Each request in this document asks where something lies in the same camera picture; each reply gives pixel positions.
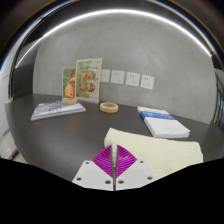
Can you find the orange card in wooden stand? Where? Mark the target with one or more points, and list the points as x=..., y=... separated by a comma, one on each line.
x=69, y=88

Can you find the white and blue book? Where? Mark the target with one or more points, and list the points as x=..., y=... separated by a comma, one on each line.
x=164, y=123

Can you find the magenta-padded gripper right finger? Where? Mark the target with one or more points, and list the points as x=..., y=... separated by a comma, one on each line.
x=133, y=173

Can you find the curved white light strip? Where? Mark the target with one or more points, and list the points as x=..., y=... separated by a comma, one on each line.
x=113, y=11

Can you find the cream yellow towel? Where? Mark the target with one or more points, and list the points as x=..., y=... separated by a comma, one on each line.
x=166, y=153

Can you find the grey photo magazine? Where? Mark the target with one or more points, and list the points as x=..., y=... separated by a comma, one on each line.
x=56, y=110

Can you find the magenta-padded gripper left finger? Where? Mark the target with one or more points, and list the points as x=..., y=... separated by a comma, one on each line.
x=93, y=173

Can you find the green menu sign stand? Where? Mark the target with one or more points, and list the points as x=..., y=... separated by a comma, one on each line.
x=88, y=80

